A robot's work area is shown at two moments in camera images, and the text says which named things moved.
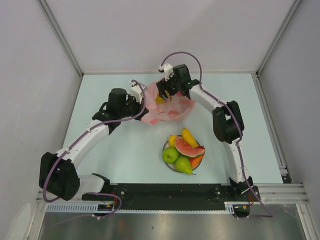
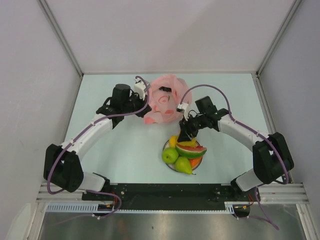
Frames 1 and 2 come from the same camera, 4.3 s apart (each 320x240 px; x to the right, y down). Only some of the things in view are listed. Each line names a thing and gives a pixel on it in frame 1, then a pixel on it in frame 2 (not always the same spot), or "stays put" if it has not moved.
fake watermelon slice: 184,149 stays put
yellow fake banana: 159,100 to 192,143
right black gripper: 162,85 to 185,127
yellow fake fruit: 172,141 stays put
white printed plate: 172,165 stays put
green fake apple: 170,154 stays put
